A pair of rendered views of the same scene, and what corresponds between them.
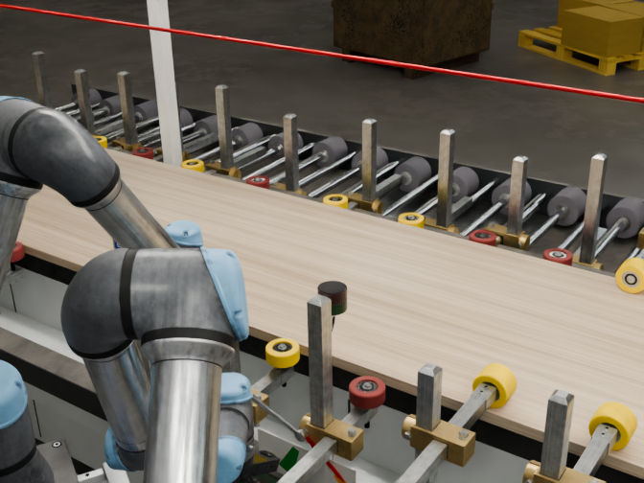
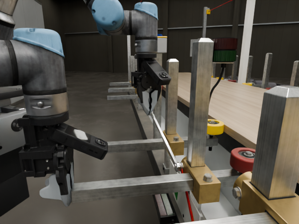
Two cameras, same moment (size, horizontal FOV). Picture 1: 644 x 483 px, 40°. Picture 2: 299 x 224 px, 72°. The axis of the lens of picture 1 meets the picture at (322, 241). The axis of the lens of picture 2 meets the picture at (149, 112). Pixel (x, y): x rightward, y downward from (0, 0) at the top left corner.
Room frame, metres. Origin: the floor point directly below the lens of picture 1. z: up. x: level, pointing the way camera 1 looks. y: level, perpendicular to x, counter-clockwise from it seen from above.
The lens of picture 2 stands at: (1.09, -0.25, 1.14)
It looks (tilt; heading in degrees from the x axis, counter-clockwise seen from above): 15 degrees down; 46
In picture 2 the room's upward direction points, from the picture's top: straight up
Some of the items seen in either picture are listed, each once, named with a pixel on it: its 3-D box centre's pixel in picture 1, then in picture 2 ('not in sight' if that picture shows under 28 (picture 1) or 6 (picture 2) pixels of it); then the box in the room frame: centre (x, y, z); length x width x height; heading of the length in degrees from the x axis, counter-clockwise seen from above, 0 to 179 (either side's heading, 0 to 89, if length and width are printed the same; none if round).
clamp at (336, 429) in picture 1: (332, 433); (199, 176); (1.50, -0.01, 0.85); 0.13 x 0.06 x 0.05; 55
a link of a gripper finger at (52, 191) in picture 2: not in sight; (55, 192); (1.21, 0.15, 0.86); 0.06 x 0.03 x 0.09; 145
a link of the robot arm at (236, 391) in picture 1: (230, 408); (39, 62); (1.21, 0.16, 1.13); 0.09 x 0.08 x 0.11; 178
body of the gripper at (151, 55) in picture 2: not in sight; (145, 71); (1.59, 0.29, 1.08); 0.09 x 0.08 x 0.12; 76
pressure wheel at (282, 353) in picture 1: (283, 365); (211, 135); (1.74, 0.10, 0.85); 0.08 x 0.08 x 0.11
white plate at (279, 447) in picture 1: (305, 467); (180, 196); (1.50, 0.05, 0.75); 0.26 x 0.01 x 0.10; 55
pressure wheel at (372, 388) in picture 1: (367, 405); (245, 173); (1.58, -0.09, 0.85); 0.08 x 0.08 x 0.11
